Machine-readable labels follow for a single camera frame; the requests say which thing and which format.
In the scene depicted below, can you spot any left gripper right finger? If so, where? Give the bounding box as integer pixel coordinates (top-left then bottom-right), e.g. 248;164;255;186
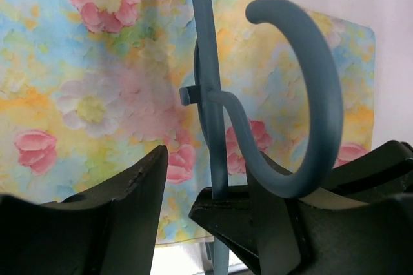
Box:
189;140;412;274

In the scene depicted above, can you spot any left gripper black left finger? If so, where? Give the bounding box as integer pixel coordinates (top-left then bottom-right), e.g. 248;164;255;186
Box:
1;146;168;274

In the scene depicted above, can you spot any teal hanger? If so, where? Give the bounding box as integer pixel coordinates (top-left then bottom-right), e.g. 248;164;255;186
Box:
180;0;343;274

